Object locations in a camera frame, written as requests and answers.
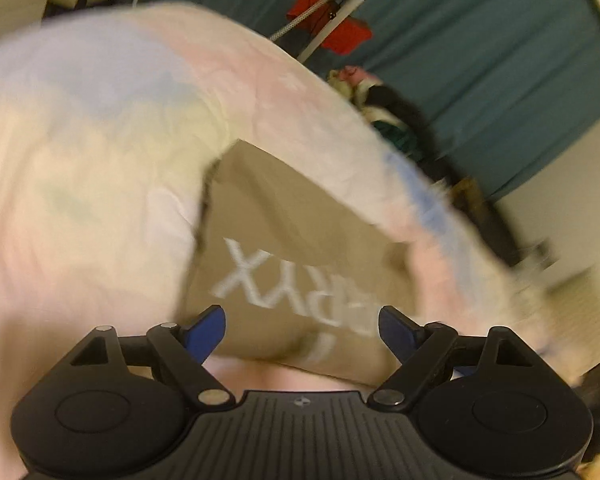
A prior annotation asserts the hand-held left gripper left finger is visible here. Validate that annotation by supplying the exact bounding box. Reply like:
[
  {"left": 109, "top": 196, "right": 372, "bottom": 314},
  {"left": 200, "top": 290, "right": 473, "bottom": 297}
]
[{"left": 56, "top": 304, "right": 236, "bottom": 413}]

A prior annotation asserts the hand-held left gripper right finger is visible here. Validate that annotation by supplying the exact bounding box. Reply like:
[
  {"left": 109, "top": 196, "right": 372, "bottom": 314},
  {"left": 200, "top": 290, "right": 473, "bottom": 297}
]
[{"left": 370, "top": 306, "right": 532, "bottom": 413}]

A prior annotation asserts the khaki printed shirt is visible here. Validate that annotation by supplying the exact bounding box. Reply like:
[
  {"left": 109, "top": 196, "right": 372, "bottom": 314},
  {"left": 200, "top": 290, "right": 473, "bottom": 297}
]
[{"left": 184, "top": 141, "right": 417, "bottom": 389}]

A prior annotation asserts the pile of dark clothes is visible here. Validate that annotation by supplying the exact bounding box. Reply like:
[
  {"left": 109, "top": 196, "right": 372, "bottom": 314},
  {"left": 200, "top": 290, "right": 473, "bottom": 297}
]
[{"left": 328, "top": 66, "right": 561, "bottom": 266}]

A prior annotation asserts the pastel patterned bed sheet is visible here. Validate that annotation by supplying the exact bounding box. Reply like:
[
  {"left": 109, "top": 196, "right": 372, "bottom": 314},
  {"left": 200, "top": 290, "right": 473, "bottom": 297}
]
[{"left": 0, "top": 2, "right": 536, "bottom": 480}]

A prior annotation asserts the teal curtain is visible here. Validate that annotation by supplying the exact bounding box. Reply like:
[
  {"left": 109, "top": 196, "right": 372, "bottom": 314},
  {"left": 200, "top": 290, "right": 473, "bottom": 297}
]
[{"left": 139, "top": 0, "right": 600, "bottom": 202}]

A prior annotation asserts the red cloth on tripod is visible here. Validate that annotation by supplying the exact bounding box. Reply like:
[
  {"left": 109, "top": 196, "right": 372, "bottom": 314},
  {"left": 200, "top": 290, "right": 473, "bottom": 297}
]
[{"left": 269, "top": 0, "right": 377, "bottom": 63}]

